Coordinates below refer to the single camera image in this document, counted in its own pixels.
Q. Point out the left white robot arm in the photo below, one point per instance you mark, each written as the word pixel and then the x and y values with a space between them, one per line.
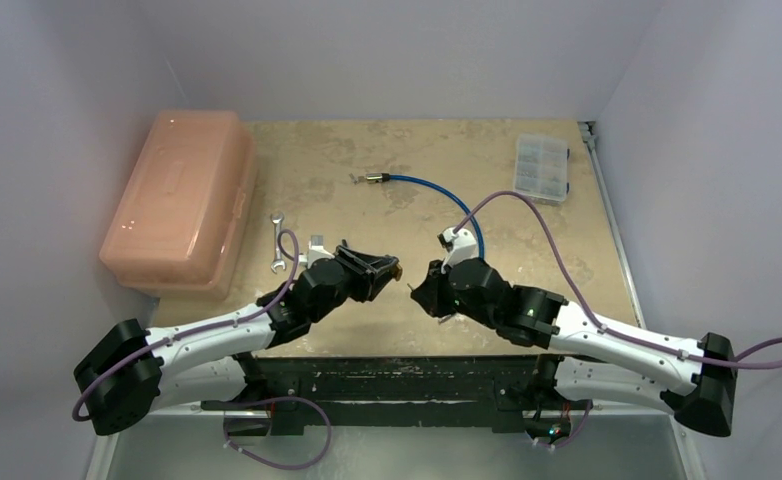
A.
pixel 132 371

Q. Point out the blue cable lock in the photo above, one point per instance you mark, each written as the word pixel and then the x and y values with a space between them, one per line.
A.
pixel 402 192

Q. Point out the pink translucent plastic toolbox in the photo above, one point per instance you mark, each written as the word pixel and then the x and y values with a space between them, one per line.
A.
pixel 179 226

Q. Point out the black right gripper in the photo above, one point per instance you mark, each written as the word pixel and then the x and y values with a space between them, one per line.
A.
pixel 437 291

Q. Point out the silver open-end wrench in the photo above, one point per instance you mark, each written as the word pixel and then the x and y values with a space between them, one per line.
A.
pixel 278 263

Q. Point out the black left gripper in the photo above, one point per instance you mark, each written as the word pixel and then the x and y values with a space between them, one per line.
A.
pixel 370 273

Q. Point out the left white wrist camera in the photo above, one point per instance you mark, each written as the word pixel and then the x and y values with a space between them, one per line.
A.
pixel 315 252

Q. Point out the clear compartment screw box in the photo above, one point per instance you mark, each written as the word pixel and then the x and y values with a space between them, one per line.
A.
pixel 541 168

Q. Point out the silver key bunch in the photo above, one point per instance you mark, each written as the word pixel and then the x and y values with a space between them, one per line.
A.
pixel 357 179

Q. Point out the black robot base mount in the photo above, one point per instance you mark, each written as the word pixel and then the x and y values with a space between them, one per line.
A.
pixel 504 393

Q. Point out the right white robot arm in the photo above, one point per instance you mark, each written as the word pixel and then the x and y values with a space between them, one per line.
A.
pixel 586 359

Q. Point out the aluminium frame rail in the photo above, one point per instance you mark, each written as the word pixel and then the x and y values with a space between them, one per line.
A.
pixel 685 446

